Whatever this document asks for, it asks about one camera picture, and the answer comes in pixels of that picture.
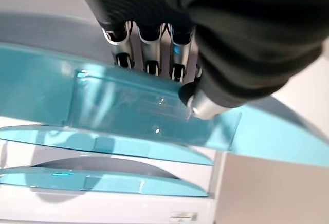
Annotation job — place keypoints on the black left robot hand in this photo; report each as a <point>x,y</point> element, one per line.
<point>231,16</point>

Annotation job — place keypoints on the blue fronted cart drawer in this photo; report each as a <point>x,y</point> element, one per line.
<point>154,152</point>
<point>38,85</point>
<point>102,183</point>

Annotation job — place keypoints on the white medical cart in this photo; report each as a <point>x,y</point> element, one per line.
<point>102,208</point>

